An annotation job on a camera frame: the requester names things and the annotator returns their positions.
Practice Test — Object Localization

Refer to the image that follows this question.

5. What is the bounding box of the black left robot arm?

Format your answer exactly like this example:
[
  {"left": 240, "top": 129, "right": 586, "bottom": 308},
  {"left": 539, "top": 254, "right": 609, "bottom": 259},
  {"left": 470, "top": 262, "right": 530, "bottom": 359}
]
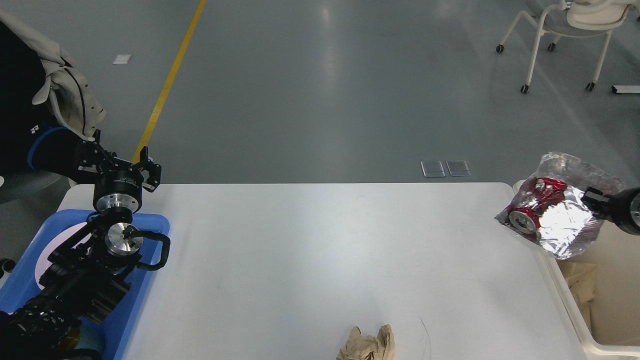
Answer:
[{"left": 1, "top": 130, "right": 170, "bottom": 360}]

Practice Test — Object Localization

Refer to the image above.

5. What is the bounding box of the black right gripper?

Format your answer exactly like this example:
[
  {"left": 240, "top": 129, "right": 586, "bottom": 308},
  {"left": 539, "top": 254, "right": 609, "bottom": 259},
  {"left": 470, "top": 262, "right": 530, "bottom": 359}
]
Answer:
[{"left": 581, "top": 187, "right": 640, "bottom": 236}]

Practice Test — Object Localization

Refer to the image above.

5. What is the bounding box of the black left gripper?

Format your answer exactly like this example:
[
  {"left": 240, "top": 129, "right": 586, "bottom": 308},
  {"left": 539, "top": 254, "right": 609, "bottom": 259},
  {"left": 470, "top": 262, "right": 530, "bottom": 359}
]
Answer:
[{"left": 74, "top": 129, "right": 162, "bottom": 214}]

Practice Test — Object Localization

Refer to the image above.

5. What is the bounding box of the aluminium foil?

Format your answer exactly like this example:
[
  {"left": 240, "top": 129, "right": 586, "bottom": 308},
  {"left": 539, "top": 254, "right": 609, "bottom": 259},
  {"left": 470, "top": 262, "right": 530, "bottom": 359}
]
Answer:
[{"left": 495, "top": 152, "right": 626, "bottom": 260}]

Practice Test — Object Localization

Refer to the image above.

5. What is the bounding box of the beige plastic bin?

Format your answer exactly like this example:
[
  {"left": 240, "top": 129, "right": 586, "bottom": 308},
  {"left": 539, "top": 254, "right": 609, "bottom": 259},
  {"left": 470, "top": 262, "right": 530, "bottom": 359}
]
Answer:
[{"left": 541, "top": 220, "right": 640, "bottom": 360}]

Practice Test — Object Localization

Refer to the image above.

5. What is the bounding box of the white chair on castors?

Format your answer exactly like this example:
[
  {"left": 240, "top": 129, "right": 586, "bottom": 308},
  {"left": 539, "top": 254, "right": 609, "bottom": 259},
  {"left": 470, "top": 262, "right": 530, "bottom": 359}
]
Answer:
[{"left": 495, "top": 0, "right": 639, "bottom": 94}]

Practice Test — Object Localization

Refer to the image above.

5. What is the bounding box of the brown paper bag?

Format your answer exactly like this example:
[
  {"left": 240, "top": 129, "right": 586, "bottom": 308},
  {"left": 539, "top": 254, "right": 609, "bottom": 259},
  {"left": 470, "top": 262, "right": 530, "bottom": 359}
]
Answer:
[
  {"left": 558, "top": 260, "right": 599, "bottom": 304},
  {"left": 569, "top": 288, "right": 595, "bottom": 334}
]

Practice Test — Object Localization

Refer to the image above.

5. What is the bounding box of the brown paper ball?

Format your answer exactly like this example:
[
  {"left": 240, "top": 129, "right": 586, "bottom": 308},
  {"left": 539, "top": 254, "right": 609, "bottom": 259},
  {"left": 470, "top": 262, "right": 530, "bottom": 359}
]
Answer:
[{"left": 336, "top": 324, "right": 396, "bottom": 360}]

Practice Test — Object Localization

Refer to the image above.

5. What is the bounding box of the white bar on floor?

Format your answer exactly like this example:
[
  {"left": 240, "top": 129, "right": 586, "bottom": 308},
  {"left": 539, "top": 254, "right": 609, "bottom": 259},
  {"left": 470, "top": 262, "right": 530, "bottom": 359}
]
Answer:
[{"left": 611, "top": 85, "right": 640, "bottom": 95}]

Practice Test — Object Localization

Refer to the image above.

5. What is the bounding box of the right clear floor plate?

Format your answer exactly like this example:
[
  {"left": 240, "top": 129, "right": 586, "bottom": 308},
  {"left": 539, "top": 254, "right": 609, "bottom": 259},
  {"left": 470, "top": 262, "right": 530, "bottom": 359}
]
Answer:
[{"left": 445, "top": 160, "right": 472, "bottom": 177}]

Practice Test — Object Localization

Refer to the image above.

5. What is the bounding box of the crushed red soda can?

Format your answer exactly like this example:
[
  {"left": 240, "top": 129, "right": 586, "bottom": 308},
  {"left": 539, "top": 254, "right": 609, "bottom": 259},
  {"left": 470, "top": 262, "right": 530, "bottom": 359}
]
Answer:
[{"left": 506, "top": 177, "right": 569, "bottom": 235}]

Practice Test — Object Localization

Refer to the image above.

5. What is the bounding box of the white floor label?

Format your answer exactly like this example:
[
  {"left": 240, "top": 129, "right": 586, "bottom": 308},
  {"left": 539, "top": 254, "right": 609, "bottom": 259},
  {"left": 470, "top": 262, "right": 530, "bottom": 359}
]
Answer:
[{"left": 112, "top": 54, "right": 133, "bottom": 65}]

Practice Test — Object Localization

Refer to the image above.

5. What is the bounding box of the blue plastic tray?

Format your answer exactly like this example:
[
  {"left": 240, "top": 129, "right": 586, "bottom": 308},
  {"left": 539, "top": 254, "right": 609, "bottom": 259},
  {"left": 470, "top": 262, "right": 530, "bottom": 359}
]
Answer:
[{"left": 1, "top": 209, "right": 170, "bottom": 360}]

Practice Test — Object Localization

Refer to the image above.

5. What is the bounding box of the person in black clothes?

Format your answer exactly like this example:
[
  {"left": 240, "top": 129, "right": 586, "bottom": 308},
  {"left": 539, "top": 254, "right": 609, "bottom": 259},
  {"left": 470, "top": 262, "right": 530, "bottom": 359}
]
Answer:
[{"left": 0, "top": 23, "right": 95, "bottom": 187}]

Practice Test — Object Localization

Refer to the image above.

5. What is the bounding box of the clear floor plate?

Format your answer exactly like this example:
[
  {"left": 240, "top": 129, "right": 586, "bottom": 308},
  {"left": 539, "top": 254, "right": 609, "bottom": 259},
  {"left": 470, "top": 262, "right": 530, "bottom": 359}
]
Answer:
[
  {"left": 420, "top": 161, "right": 447, "bottom": 178},
  {"left": 445, "top": 160, "right": 472, "bottom": 177}
]

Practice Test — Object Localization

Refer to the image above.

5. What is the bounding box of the left clear floor plate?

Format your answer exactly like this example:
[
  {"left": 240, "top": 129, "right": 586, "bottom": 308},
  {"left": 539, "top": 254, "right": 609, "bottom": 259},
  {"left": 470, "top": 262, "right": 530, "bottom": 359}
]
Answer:
[{"left": 420, "top": 161, "right": 447, "bottom": 178}]

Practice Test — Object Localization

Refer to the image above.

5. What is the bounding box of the dark teal mug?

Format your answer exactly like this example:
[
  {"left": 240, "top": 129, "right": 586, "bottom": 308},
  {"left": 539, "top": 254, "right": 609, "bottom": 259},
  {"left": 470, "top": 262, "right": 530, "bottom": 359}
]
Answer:
[{"left": 60, "top": 322, "right": 105, "bottom": 360}]

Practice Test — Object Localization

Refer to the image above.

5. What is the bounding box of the pink plate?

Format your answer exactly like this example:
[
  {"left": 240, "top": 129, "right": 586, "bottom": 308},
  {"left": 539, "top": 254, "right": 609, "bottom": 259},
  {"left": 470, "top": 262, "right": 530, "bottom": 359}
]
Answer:
[{"left": 34, "top": 222, "right": 87, "bottom": 290}]

